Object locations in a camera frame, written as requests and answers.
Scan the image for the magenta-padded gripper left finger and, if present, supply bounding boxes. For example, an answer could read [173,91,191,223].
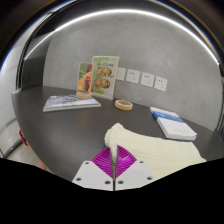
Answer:
[72,147,114,192]

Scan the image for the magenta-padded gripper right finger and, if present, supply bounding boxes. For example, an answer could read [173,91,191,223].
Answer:
[115,145,157,192]

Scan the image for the cream knitted towel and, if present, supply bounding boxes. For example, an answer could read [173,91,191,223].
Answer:
[104,122,208,181]

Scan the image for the white and blue booklet stack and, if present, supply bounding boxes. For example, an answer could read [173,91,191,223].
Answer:
[149,106,198,141]

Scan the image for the grey magazine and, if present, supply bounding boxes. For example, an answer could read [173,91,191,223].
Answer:
[42,94,102,113]

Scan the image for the small card in wooden base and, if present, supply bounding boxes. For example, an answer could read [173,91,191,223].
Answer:
[75,61,94,100]

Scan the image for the green white menu sign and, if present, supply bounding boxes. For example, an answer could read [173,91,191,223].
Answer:
[90,55,120,101]

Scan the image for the ceiling light strip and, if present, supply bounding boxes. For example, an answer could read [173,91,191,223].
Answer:
[24,8,212,64]

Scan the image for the round wooden ring coaster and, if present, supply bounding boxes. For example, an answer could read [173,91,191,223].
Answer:
[114,99,134,111]

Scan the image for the white wall socket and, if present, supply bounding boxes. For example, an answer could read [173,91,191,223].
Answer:
[125,68,141,84]
[153,76,168,93]
[140,72,156,88]
[115,67,127,81]

